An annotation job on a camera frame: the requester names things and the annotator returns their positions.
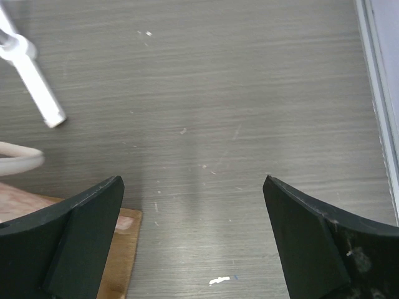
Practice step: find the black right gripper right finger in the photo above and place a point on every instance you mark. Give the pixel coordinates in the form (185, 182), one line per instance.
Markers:
(327, 252)

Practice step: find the aluminium frame post right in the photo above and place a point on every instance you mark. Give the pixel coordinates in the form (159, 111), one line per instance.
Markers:
(378, 26)

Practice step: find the burlap canvas tote bag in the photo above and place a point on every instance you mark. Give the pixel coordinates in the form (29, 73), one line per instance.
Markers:
(119, 265)

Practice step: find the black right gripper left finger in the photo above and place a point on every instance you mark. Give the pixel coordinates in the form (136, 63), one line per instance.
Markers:
(60, 251)

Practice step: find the white clothes rack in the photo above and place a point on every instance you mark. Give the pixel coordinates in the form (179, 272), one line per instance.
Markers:
(21, 53)

